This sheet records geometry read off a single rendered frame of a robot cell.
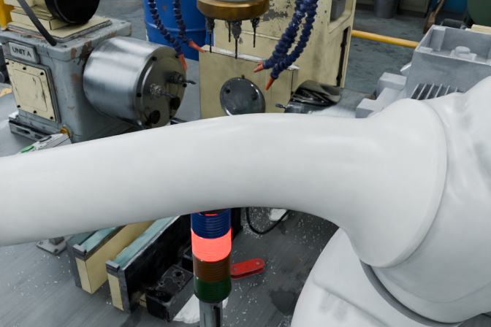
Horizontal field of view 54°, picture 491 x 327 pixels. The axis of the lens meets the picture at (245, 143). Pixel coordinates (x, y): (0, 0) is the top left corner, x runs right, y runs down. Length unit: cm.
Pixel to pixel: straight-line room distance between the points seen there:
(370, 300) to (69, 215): 21
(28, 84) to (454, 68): 126
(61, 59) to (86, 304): 67
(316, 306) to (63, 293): 87
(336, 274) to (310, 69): 108
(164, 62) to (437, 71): 91
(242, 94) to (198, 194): 113
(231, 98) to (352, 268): 109
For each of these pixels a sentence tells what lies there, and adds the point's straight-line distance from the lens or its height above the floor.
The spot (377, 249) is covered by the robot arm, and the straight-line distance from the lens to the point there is 28.
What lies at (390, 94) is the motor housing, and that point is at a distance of 70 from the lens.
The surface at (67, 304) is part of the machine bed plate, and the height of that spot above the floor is 80.
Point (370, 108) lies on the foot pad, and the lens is 63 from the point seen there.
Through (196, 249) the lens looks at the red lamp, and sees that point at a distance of 74.
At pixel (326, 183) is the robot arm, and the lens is 26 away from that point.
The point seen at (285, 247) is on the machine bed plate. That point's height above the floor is 80.
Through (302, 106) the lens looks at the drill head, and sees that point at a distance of 112.
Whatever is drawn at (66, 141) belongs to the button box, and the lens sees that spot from 118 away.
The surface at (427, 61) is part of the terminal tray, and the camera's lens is 64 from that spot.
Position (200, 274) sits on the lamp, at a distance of 77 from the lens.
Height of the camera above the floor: 166
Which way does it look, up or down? 32 degrees down
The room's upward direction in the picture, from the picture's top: 1 degrees clockwise
